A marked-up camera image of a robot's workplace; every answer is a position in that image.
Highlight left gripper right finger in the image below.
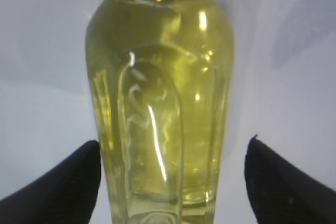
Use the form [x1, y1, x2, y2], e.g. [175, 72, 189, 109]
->
[244, 136, 335, 223]

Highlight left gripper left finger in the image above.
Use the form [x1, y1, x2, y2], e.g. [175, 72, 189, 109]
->
[1, 141, 101, 223]

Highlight yellow oil bottle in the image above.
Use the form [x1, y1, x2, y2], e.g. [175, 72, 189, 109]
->
[86, 0, 234, 223]

